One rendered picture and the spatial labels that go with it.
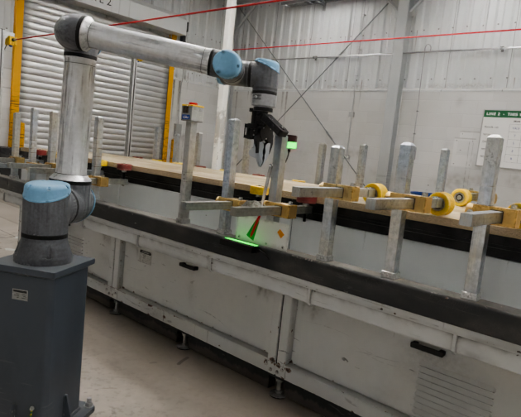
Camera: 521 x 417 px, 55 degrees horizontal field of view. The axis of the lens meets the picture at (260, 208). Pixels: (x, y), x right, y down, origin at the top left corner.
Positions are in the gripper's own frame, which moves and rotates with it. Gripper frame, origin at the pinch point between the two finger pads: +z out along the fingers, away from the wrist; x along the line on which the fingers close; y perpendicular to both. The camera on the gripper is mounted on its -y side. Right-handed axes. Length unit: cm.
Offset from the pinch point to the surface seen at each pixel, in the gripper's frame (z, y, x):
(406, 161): -6, -53, -6
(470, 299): 31, -77, -6
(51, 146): 6, 172, -6
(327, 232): 20.9, -27.7, -6.1
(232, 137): -8.6, 21.9, -6.0
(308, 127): -64, 511, -728
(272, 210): 16.3, -7.1, -0.3
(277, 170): 2.2, -2.7, -6.0
